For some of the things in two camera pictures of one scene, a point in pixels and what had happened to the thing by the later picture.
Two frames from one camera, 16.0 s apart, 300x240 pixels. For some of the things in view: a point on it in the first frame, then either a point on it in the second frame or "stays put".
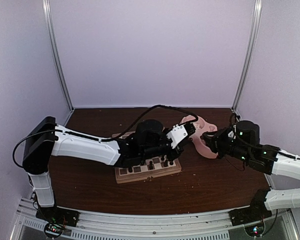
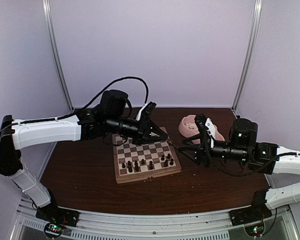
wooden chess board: (149, 169) stays put
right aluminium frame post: (257, 14) stays put
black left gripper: (178, 152) -> (143, 135)
